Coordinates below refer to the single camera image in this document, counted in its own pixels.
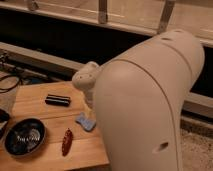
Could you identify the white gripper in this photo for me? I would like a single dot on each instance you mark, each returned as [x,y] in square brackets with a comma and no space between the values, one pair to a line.
[89,98]

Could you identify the red chili pepper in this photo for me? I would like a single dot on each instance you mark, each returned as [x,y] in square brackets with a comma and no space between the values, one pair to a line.
[67,142]

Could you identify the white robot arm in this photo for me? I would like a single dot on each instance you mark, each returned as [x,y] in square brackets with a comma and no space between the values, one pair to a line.
[138,96]

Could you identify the blue sponge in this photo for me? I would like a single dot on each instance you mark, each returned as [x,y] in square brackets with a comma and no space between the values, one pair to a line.
[86,123]

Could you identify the black rectangular box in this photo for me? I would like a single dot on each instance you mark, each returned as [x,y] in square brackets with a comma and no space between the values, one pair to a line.
[57,100]

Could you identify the black round bowl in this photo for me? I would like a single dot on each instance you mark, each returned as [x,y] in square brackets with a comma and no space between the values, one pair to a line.
[25,137]

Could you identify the black object at left edge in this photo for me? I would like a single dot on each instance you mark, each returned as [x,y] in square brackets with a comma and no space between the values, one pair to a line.
[4,119]

